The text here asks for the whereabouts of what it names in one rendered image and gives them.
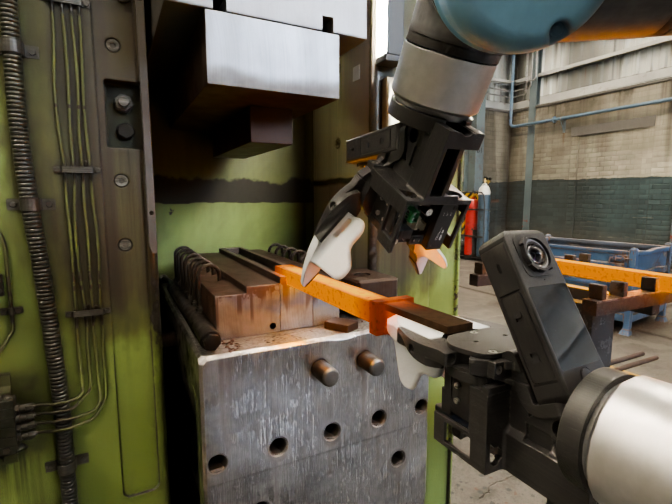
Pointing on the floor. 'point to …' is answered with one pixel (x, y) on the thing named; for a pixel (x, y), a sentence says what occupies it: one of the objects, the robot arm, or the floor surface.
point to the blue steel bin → (647, 256)
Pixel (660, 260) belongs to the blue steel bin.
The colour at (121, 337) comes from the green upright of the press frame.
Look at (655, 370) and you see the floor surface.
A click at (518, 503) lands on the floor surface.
